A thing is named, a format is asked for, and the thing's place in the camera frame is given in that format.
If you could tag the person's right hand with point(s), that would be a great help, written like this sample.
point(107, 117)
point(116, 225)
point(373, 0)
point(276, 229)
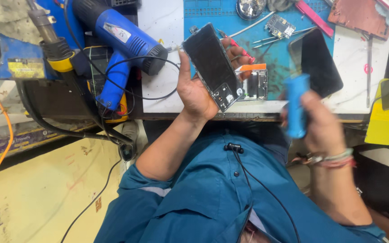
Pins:
point(322, 125)

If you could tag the person's left hand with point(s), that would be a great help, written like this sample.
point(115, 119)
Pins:
point(192, 96)

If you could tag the person's right fingers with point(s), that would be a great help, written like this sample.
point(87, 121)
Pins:
point(307, 118)

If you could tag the black smartphone with glossy screen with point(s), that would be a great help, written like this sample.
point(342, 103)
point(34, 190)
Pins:
point(319, 64)

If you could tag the yellow card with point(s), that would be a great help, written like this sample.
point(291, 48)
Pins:
point(382, 125)

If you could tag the blue repair mat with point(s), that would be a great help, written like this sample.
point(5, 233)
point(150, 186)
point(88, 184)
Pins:
point(268, 54)

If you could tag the long metal spudger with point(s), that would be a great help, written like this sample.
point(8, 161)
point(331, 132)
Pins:
point(369, 74)

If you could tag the silver tweezers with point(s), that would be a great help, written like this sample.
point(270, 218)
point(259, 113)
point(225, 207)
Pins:
point(275, 39)

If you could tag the small green circuit board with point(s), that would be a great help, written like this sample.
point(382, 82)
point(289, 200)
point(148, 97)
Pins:
point(280, 26)

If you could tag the pink pry tool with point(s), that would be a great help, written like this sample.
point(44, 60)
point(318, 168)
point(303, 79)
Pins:
point(314, 17)

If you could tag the copper coloured phone back plate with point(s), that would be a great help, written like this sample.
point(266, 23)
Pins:
point(360, 17)

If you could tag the round metal tin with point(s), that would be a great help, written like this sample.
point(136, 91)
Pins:
point(251, 7)

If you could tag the teal shirt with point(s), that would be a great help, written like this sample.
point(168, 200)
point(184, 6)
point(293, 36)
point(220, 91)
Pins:
point(214, 202)

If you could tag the blue heat gun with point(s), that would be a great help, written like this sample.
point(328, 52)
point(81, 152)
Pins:
point(123, 37)

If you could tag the yellow multimeter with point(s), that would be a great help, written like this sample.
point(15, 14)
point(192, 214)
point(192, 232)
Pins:
point(96, 64)

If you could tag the hot air wand yellow collar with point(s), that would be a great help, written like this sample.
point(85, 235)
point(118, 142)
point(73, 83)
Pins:
point(51, 40)

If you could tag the blue rework station box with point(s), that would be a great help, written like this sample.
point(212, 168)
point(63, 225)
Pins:
point(8, 57)

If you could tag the grey dirty cloth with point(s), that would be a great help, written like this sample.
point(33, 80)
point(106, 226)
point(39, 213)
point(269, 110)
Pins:
point(2, 20)

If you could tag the phone frame with orange strip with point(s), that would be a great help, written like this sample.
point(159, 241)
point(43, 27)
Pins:
point(257, 84)

